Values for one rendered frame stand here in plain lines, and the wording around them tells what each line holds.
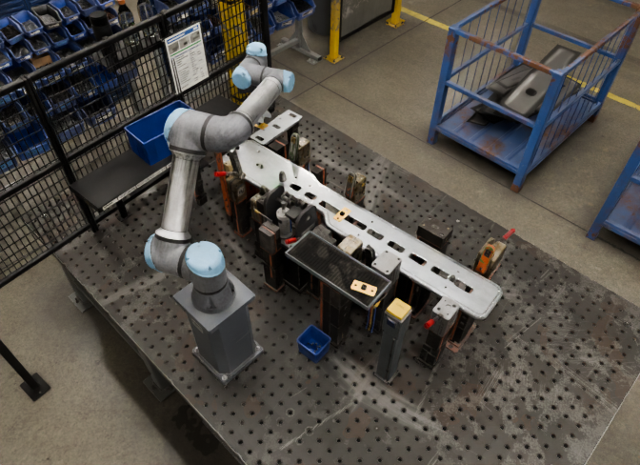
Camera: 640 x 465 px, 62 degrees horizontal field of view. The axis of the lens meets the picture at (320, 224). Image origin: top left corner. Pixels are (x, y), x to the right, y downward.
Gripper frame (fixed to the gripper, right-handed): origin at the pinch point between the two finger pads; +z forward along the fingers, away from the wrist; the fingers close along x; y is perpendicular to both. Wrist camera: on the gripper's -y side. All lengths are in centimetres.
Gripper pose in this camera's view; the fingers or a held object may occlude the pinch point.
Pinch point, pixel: (258, 120)
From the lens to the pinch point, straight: 232.3
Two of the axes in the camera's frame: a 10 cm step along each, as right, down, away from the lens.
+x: 6.3, -5.7, 5.2
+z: -0.2, 6.6, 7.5
